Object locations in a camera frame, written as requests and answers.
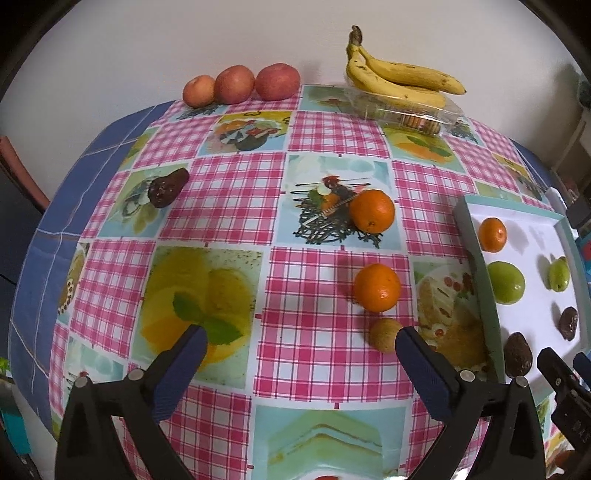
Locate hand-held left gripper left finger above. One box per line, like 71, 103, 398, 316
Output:
55, 324, 208, 480

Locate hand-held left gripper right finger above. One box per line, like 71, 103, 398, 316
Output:
396, 327, 559, 480

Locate dark brown oval fruit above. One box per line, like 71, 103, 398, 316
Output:
503, 332, 534, 378

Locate dark brown wrinkled date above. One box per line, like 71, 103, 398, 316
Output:
558, 306, 579, 341
148, 168, 190, 209

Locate brown kiwi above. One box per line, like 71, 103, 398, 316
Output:
369, 318, 403, 354

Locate white tray with teal rim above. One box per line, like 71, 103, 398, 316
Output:
453, 195, 591, 398

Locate oval green fruit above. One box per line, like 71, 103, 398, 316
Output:
548, 257, 570, 291

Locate round green fruit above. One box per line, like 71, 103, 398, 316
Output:
488, 261, 526, 304

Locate orange mandarin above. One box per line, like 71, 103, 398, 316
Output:
478, 217, 508, 253
349, 189, 396, 234
353, 263, 402, 313

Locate pink checked printed tablecloth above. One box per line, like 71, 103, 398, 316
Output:
48, 83, 587, 480

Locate colourful box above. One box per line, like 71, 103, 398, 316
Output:
0, 357, 32, 455

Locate brown biscuits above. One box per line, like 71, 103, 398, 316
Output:
401, 114, 441, 136

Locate clear plastic container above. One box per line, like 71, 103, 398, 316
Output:
346, 85, 464, 138

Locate pale red apple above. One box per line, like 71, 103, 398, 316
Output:
183, 75, 217, 109

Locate yellow banana bunch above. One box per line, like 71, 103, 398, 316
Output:
346, 25, 466, 110

